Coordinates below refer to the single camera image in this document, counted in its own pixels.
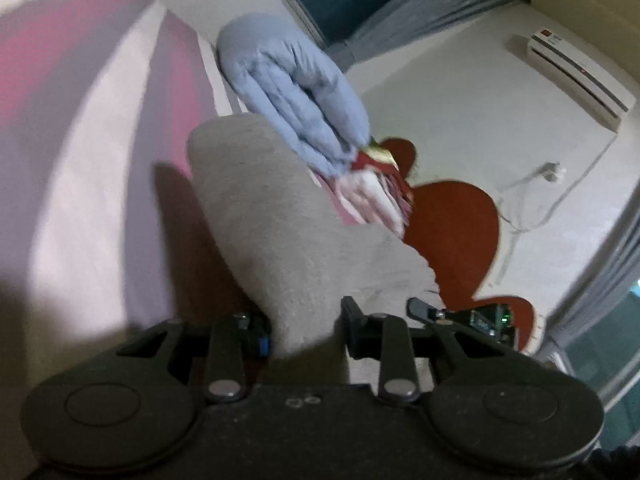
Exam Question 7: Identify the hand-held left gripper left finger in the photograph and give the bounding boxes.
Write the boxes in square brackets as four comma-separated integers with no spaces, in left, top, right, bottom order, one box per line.
[117,312,273,405]

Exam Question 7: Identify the pink striped bed sheet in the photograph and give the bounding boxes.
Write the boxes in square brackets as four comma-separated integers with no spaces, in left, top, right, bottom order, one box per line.
[0,0,351,461]

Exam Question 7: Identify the red-brown headboard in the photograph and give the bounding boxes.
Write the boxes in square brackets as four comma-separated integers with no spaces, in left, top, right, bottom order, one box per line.
[375,137,536,356]

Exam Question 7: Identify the white air conditioner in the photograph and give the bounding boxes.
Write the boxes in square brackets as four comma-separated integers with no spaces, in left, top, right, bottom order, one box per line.
[525,30,636,133]

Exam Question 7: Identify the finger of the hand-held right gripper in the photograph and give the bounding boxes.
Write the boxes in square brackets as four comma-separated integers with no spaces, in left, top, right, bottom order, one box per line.
[407,297,448,325]

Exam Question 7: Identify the grey curtain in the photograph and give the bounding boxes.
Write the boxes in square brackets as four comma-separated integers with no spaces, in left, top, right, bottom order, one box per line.
[325,0,531,68]
[545,195,640,411]

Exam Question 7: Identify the glass door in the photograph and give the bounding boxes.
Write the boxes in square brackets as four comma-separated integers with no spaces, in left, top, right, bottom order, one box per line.
[565,280,640,451]

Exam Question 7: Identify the grey pants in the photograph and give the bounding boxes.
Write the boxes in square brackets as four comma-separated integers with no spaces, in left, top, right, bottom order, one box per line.
[186,114,443,386]

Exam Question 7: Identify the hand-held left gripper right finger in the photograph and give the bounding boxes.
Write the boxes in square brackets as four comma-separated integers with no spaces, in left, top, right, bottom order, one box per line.
[340,296,471,407]

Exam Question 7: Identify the folded blue quilt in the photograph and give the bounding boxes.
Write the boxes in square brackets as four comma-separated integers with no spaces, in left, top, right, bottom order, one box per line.
[216,14,372,178]

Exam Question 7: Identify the white power cord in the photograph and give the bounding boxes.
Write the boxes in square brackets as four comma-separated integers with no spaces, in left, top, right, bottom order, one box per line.
[492,132,618,281]

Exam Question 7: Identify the red white patterned cloth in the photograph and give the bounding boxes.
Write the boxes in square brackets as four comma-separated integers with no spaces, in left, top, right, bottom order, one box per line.
[335,167,413,236]

